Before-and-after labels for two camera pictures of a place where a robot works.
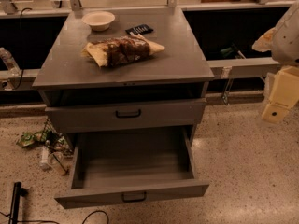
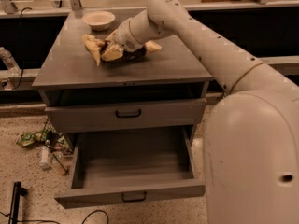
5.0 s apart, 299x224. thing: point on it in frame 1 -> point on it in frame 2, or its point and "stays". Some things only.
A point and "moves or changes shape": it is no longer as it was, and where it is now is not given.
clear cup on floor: [57, 161] stays
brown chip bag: [121, 50] moves or changes shape
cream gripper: [287, 39] -> [123, 36]
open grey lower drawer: [131, 166] stays
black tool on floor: [19, 191] stays
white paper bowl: [98, 21] stays
